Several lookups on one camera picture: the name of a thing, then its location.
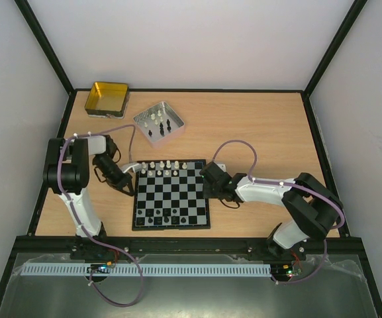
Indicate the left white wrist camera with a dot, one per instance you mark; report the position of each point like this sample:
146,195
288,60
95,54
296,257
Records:
132,167

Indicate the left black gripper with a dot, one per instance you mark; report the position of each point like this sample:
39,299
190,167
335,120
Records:
122,183

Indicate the white slotted cable duct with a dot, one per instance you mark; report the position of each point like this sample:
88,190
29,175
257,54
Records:
149,270

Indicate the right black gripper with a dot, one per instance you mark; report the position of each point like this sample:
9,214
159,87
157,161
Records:
208,179

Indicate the pink tin with chess pieces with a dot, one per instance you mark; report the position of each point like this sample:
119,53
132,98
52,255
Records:
160,124

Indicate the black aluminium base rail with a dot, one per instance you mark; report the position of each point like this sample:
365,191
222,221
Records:
84,249

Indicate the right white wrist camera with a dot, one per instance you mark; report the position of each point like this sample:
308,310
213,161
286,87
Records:
222,166

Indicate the gold open tin lid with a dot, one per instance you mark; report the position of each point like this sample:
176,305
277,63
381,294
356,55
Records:
107,100

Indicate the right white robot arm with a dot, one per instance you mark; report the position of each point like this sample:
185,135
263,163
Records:
314,209

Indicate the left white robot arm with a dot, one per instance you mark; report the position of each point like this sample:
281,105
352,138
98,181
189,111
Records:
67,174

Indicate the black and silver chessboard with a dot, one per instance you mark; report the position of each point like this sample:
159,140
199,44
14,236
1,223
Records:
169,195

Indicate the black cage frame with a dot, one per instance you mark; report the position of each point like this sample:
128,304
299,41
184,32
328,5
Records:
24,7

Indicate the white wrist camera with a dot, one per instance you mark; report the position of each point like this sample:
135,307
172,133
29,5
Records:
222,166
132,167

